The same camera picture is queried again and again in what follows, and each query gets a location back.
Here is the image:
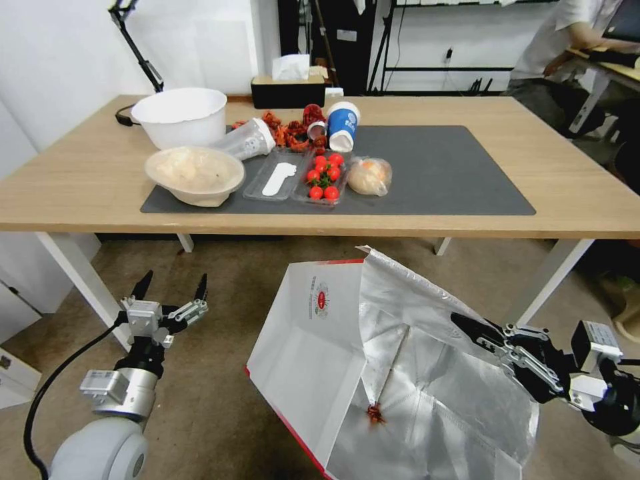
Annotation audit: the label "clear plastic tomato tray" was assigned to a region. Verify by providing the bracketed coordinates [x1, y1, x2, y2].
[291, 151, 354, 208]

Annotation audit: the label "foil-lined food delivery bag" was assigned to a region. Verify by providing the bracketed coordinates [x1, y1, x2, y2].
[243, 244, 542, 480]

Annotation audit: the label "clear plastic tray lid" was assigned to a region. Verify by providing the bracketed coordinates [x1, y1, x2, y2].
[243, 147, 314, 203]

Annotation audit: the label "black tissue box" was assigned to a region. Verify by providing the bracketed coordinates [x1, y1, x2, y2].
[250, 74, 327, 110]

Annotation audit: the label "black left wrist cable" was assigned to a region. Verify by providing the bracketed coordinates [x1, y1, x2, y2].
[23, 311, 130, 473]

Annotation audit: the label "paper bowl with film cover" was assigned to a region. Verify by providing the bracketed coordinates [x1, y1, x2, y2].
[144, 145, 247, 209]

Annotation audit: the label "white tissue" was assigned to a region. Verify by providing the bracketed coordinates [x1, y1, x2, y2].
[271, 53, 311, 83]

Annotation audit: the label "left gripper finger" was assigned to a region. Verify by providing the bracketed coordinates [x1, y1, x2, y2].
[119, 271, 154, 311]
[167, 273, 210, 329]

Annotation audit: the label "black desk lamp cable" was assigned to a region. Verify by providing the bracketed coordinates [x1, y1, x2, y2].
[115, 101, 139, 127]

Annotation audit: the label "dark grey table mat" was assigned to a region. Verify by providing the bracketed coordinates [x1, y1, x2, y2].
[139, 124, 537, 217]

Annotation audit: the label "person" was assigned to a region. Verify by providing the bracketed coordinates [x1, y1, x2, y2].
[506, 0, 640, 137]

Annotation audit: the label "large white plastic bowl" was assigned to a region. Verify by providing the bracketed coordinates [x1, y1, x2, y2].
[131, 87, 229, 151]

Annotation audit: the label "black cabinet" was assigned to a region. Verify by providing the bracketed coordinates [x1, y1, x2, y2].
[277, 0, 377, 97]

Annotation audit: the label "blue and white paper cup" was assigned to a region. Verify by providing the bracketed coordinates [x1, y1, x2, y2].
[327, 101, 362, 153]

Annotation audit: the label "bun in clear plastic bag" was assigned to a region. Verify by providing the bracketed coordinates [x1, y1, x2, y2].
[347, 155, 393, 197]

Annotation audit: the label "white flat plastic spoon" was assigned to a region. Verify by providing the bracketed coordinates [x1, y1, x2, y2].
[261, 160, 300, 198]

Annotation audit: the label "clear plastic cup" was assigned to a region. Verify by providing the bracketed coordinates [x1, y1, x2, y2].
[209, 117, 277, 162]

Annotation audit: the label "wooden office desk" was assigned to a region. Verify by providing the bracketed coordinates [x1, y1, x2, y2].
[563, 46, 640, 132]

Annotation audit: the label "black tripod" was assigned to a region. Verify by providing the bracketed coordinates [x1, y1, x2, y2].
[366, 0, 407, 95]

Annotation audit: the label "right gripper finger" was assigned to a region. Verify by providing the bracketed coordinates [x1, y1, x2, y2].
[477, 335, 569, 399]
[450, 311, 551, 347]

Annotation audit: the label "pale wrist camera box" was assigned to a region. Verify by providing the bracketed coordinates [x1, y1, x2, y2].
[571, 319, 625, 374]
[126, 300, 163, 347]

